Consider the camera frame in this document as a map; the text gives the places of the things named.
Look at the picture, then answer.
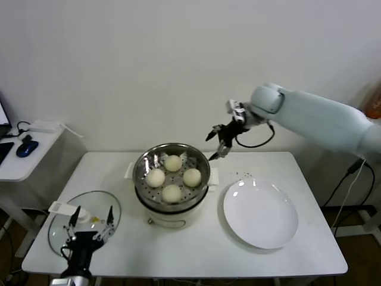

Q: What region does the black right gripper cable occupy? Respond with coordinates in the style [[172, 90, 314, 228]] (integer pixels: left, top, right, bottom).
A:
[[234, 123, 275, 148]]

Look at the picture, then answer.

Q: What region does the white steamed baozi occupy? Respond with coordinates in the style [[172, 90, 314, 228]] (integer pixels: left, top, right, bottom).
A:
[[164, 155, 182, 173], [182, 168, 202, 188], [145, 169, 166, 188], [162, 184, 183, 204]]

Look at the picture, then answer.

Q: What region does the white side table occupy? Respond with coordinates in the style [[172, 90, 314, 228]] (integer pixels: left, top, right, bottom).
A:
[[0, 120, 88, 259]]

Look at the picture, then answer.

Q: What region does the glass lid with white handle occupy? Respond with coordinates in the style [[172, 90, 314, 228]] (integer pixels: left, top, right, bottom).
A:
[[47, 190, 122, 257]]

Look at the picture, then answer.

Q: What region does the black flat pad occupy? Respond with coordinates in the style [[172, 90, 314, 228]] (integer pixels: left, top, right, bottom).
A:
[[0, 142, 15, 166]]

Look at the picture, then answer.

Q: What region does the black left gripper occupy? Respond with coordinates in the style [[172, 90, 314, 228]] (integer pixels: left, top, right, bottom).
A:
[[61, 204, 115, 273]]

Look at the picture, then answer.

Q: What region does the blue computer mouse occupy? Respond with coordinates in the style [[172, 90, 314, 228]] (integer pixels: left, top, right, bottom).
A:
[[15, 139, 39, 158]]

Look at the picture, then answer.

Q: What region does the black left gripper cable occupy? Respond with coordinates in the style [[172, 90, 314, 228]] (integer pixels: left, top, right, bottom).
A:
[[60, 245, 74, 263]]

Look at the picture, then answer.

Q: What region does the white round plate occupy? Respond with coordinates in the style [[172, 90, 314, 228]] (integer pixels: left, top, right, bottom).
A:
[[223, 179, 299, 250]]

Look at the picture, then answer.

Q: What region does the orange bottle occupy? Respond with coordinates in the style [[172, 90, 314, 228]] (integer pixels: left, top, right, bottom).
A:
[[365, 85, 381, 120]]

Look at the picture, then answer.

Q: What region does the black laptop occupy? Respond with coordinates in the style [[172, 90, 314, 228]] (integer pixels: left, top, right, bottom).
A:
[[0, 92, 13, 141]]

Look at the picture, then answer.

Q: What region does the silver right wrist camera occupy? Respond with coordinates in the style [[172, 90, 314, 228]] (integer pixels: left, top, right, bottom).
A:
[[225, 100, 249, 123]]

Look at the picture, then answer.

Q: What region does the black cable with plug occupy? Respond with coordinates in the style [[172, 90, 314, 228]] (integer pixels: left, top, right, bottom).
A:
[[5, 120, 33, 144]]

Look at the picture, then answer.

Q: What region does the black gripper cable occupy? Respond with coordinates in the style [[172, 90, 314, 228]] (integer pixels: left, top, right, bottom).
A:
[[234, 123, 275, 148], [60, 245, 74, 263]]

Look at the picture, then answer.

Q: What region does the perforated steel steamer basket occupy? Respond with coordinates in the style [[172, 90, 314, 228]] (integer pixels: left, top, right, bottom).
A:
[[132, 142, 211, 206]]

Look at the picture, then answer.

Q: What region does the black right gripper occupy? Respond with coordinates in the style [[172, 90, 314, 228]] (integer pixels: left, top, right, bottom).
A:
[[205, 120, 249, 161]]

